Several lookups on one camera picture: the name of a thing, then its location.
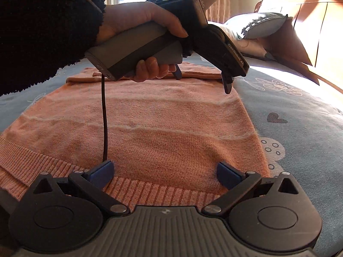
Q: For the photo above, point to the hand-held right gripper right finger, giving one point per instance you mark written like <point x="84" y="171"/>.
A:
<point x="227" y="176"/>

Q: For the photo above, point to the orange knit sweater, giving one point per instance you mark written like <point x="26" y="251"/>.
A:
<point x="160" y="128"/>

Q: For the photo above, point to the folded pink floral quilt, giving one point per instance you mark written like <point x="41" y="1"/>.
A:
<point x="249" y="46"/>

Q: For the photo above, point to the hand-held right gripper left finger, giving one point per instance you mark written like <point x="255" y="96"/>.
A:
<point x="103" y="174"/>

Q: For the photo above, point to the wooden headboard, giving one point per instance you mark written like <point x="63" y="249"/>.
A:
<point x="316" y="32"/>

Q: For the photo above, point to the bed with blue floral sheet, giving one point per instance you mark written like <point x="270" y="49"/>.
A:
<point x="294" y="128"/>

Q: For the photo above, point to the person's left forearm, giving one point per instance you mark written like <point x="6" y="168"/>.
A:
<point x="40" y="26"/>

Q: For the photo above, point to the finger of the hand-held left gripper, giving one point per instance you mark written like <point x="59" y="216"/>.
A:
<point x="227" y="84"/>
<point x="176" y="72"/>

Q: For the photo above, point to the grey pillow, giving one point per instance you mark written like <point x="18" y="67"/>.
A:
<point x="260" y="24"/>

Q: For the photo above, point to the person's left hand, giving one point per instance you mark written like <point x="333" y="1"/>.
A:
<point x="134" y="16"/>

